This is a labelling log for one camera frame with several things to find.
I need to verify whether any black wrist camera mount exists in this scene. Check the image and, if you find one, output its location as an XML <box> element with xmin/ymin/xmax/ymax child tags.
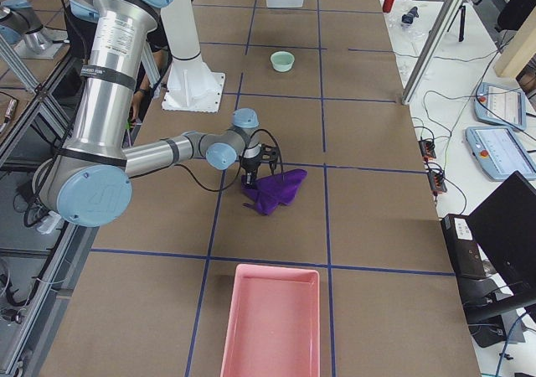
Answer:
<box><xmin>260</xmin><ymin>144</ymin><xmax>280</xmax><ymax>174</ymax></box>

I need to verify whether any mint green bowl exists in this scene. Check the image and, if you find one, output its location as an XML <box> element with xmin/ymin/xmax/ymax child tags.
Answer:
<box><xmin>270</xmin><ymin>51</ymin><xmax>295</xmax><ymax>73</ymax></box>

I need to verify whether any person in black clothes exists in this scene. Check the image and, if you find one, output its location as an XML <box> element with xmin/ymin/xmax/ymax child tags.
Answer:
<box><xmin>64</xmin><ymin>6</ymin><xmax>168</xmax><ymax>129</ymax></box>

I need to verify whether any pink plastic bin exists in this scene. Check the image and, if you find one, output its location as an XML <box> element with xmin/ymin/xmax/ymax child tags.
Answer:
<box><xmin>220</xmin><ymin>264</ymin><xmax>321</xmax><ymax>376</ymax></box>

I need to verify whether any teach pendant tablet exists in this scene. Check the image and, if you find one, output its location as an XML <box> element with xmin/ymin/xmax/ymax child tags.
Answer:
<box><xmin>465</xmin><ymin>126</ymin><xmax>535</xmax><ymax>181</ymax></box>
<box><xmin>474</xmin><ymin>82</ymin><xmax>527</xmax><ymax>131</ymax></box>

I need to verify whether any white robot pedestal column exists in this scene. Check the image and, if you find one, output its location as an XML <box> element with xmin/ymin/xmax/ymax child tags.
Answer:
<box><xmin>161</xmin><ymin>0</ymin><xmax>225</xmax><ymax>113</ymax></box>

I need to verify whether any black computer box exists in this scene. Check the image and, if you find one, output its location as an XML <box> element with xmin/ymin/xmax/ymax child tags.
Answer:
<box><xmin>441</xmin><ymin>214</ymin><xmax>487</xmax><ymax>280</ymax></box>

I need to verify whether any purple microfiber cloth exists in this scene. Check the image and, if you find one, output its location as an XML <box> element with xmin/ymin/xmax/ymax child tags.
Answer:
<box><xmin>241</xmin><ymin>168</ymin><xmax>307</xmax><ymax>215</ymax></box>

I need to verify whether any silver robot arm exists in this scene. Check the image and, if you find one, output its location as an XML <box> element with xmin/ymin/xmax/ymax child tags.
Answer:
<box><xmin>1</xmin><ymin>0</ymin><xmax>68</xmax><ymax>59</ymax></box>
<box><xmin>33</xmin><ymin>0</ymin><xmax>278</xmax><ymax>227</ymax></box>

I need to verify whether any aluminium frame post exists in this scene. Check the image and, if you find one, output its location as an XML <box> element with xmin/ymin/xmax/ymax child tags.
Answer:
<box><xmin>401</xmin><ymin>0</ymin><xmax>463</xmax><ymax>105</ymax></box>

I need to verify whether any black monitor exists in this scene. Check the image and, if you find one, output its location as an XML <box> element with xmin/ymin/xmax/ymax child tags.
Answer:
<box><xmin>466</xmin><ymin>171</ymin><xmax>535</xmax><ymax>288</ymax></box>

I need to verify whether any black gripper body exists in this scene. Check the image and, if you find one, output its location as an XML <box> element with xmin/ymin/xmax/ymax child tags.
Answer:
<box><xmin>242</xmin><ymin>158</ymin><xmax>260</xmax><ymax>181</ymax></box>

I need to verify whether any far teach pendant tablet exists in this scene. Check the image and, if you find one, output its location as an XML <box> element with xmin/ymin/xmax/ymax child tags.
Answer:
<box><xmin>474</xmin><ymin>82</ymin><xmax>527</xmax><ymax>131</ymax></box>

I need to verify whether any near teach pendant tablet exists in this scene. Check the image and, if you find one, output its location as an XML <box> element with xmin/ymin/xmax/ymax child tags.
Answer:
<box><xmin>465</xmin><ymin>126</ymin><xmax>535</xmax><ymax>181</ymax></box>

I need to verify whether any folded dark blue umbrella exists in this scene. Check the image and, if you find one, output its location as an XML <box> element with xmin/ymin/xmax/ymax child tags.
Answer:
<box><xmin>401</xmin><ymin>6</ymin><xmax>419</xmax><ymax>26</ymax></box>

